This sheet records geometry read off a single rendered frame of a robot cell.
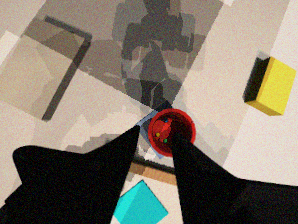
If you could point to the tan wooden bar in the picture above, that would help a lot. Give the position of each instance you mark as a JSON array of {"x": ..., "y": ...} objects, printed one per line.
[{"x": 153, "y": 171}]

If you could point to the yellow block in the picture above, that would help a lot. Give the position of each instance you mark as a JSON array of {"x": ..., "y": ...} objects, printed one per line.
[{"x": 271, "y": 86}]

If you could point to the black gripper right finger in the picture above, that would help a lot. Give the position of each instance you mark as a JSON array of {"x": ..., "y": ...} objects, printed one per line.
[{"x": 209, "y": 194}]

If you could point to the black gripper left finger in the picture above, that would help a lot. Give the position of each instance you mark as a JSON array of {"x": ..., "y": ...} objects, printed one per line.
[{"x": 101, "y": 172}]

